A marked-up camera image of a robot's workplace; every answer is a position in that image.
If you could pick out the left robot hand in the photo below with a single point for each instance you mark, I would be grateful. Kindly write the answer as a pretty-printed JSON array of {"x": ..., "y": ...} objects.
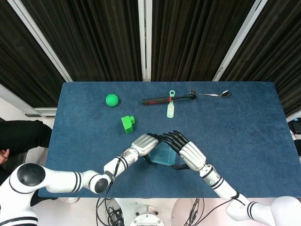
[{"x": 144, "y": 143}]

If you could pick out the bystander bare hand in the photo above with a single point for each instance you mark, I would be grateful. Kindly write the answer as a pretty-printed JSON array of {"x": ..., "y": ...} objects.
[{"x": 4, "y": 155}]

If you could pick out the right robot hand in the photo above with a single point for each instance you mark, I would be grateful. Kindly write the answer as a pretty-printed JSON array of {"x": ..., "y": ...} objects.
[{"x": 192, "y": 156}]

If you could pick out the clear plastic container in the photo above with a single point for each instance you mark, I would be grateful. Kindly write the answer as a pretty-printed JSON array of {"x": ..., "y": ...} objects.
[{"x": 168, "y": 163}]

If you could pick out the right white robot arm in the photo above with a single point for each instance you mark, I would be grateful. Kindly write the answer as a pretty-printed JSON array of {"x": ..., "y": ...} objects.
[{"x": 223, "y": 188}]

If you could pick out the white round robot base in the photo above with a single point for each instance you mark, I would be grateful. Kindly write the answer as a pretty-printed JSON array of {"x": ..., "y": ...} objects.
[{"x": 147, "y": 217}]

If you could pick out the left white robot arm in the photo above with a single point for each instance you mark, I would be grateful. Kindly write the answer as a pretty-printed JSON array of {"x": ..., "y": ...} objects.
[{"x": 63, "y": 181}]

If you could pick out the black plastic bin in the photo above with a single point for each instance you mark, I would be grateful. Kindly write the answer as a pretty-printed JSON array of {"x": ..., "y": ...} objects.
[{"x": 296, "y": 128}]

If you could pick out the green toy block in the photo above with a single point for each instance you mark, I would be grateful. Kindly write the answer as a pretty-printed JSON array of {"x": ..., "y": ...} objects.
[{"x": 127, "y": 124}]

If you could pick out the light green small spatula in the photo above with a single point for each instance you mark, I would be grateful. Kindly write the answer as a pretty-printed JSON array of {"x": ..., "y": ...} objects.
[{"x": 170, "y": 111}]

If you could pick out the blue felt table mat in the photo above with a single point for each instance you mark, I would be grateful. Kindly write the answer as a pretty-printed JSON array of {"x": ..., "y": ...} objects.
[{"x": 235, "y": 141}]

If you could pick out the black hammer with red grip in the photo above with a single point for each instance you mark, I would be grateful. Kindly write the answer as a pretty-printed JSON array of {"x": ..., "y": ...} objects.
[{"x": 160, "y": 100}]

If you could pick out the green ball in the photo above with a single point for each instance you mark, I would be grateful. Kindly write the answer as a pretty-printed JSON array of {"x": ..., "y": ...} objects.
[{"x": 111, "y": 100}]

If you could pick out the white round floor plate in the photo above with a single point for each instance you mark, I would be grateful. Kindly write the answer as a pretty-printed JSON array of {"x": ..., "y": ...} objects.
[{"x": 178, "y": 212}]

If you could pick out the metal spoon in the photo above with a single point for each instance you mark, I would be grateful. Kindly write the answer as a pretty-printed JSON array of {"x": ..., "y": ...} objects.
[{"x": 225, "y": 93}]

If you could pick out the black pleated curtain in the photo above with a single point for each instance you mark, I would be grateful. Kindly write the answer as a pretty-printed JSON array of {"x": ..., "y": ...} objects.
[
  {"x": 277, "y": 58},
  {"x": 94, "y": 35},
  {"x": 200, "y": 35},
  {"x": 18, "y": 58}
]

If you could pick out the white window frame rail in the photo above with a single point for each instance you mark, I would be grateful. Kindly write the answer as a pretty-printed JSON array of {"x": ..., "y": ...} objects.
[{"x": 14, "y": 97}]

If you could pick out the white window frame post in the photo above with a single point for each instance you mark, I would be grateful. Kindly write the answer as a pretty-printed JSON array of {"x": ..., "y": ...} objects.
[
  {"x": 40, "y": 40},
  {"x": 144, "y": 40},
  {"x": 240, "y": 40}
]

